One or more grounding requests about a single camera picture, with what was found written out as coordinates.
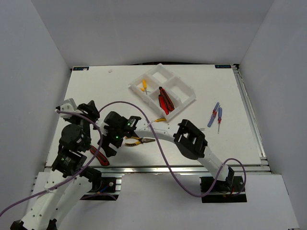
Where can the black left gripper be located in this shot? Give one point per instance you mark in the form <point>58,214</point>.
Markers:
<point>91,108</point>

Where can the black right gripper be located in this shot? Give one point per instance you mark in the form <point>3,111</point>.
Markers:
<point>109,151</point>

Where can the yellow screwdriver short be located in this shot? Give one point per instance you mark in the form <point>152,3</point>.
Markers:
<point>144,90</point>

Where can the yellow screwdriver long shaft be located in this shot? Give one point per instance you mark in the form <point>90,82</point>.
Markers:
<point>144,86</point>

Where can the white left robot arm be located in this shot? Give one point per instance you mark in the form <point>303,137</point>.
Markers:
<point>71,176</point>

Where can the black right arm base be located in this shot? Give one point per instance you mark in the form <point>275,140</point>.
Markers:
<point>221,193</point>

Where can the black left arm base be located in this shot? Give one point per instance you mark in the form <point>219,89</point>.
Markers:
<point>107,190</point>

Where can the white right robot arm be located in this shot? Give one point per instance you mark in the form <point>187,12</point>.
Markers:
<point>189,140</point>

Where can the yellow pliers lower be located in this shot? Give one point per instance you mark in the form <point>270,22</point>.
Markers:
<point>138,141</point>

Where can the yellow pliers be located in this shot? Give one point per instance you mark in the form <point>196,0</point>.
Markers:
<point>160,120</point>
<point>138,141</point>

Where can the blue label left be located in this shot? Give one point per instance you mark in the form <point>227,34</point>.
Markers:
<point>80,68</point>

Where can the blue label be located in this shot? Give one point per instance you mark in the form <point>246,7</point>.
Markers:
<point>80,68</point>
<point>223,66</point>

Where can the yellow pliers upper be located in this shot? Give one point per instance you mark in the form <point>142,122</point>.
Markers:
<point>160,120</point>

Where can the white compartment organizer tray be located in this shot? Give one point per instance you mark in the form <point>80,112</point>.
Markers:
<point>180,93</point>

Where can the blue label right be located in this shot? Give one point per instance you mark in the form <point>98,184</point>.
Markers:
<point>223,66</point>

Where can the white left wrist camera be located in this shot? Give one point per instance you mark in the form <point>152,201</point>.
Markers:
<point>68,105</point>

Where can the aluminium rail front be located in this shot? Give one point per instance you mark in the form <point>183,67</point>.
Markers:
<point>249,169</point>

